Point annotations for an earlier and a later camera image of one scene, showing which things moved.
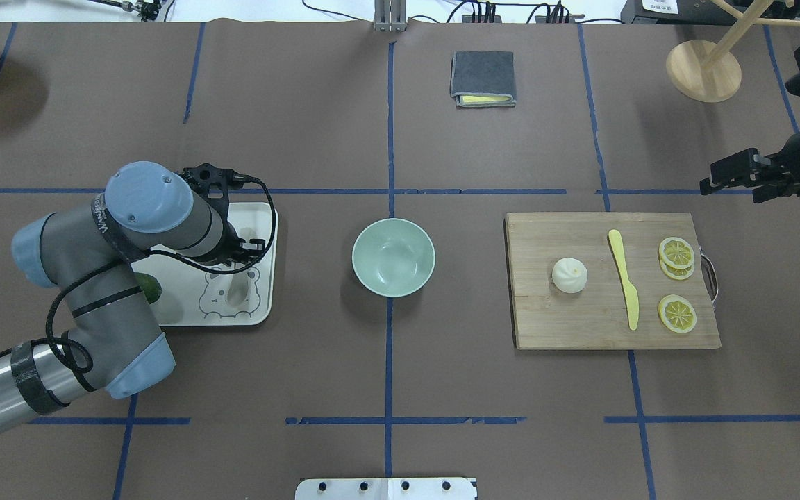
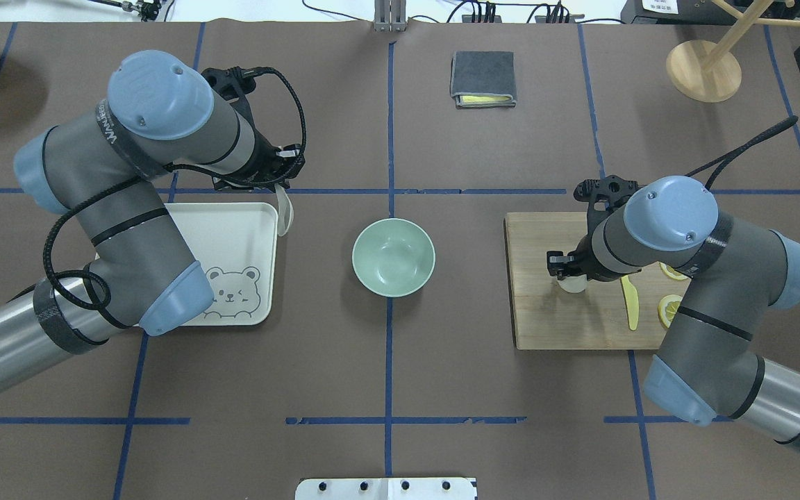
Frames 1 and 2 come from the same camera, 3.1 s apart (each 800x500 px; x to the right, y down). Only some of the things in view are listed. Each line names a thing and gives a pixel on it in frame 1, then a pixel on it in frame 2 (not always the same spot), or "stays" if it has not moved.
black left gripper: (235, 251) -> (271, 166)
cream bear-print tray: (190, 296) stays
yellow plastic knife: (632, 297) stays
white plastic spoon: (239, 282) -> (285, 210)
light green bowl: (394, 257) stays
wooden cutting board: (595, 317) stays
